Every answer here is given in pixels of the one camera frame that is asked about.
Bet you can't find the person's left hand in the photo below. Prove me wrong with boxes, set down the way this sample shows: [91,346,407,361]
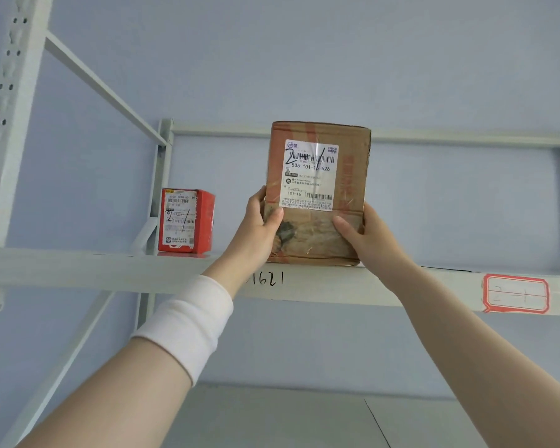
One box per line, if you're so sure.
[202,185,286,301]

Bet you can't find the red-bordered label sticker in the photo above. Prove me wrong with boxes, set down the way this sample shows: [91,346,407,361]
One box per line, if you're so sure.
[482,273,551,315]

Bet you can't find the white wristband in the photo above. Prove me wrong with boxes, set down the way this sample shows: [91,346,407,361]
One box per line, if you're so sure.
[131,274,235,387]

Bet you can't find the white metal shelf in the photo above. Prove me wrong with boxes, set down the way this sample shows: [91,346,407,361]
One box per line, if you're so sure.
[0,0,560,448]

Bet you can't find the person's right forearm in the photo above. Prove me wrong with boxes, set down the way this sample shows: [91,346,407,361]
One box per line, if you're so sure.
[391,264,560,448]

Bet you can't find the person's right hand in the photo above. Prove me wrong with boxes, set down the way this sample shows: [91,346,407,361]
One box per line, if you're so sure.
[331,203,417,296]

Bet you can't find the brown taped box marked 2-1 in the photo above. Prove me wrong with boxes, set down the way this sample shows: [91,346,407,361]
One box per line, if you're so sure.
[263,121,372,268]

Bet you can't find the red parcel box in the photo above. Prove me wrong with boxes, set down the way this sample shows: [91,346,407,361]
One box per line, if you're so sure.
[157,187,216,255]

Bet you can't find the person's left forearm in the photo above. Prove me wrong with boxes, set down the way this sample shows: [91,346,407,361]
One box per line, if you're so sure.
[16,338,193,448]

